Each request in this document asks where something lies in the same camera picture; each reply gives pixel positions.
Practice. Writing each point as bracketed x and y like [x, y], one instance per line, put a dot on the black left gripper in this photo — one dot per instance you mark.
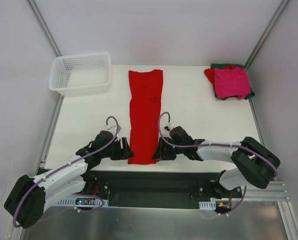
[119, 149]

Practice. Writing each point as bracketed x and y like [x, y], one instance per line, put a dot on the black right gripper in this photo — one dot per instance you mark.
[166, 149]

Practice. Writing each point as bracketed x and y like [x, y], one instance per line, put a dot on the red t shirt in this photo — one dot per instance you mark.
[144, 110]
[210, 72]

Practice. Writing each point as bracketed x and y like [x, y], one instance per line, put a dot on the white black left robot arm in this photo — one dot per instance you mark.
[32, 196]

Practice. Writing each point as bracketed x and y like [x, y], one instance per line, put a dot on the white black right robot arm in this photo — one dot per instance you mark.
[255, 164]

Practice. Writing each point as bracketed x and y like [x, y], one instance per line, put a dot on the white perforated plastic basket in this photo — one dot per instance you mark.
[78, 75]

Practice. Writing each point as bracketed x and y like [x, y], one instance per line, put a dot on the folded red t shirt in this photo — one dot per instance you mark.
[210, 72]

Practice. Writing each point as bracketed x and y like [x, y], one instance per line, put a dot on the folded pink t shirt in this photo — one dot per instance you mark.
[231, 82]

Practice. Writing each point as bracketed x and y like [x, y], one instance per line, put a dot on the folded green t shirt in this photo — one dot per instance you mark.
[249, 96]

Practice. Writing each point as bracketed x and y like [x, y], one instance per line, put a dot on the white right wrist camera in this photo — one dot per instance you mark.
[167, 127]

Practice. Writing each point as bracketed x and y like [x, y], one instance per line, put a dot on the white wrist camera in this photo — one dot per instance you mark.
[114, 129]
[167, 127]

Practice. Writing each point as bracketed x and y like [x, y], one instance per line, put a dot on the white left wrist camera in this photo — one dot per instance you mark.
[114, 129]

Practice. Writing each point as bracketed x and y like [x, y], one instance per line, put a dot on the left white cable duct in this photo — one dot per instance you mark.
[80, 201]

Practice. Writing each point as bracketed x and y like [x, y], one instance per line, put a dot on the white cable duct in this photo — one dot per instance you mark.
[80, 201]
[207, 205]

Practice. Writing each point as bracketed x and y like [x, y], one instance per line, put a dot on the right white cable duct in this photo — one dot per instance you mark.
[207, 205]

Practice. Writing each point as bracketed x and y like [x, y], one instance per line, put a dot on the aluminium side rail left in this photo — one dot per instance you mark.
[49, 134]

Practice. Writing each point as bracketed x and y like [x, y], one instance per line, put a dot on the aluminium frame post left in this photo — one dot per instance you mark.
[44, 27]

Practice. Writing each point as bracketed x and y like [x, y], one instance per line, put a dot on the aluminium frame post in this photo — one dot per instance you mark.
[44, 27]
[267, 31]

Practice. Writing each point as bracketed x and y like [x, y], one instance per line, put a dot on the aluminium frame post right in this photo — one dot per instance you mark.
[267, 31]

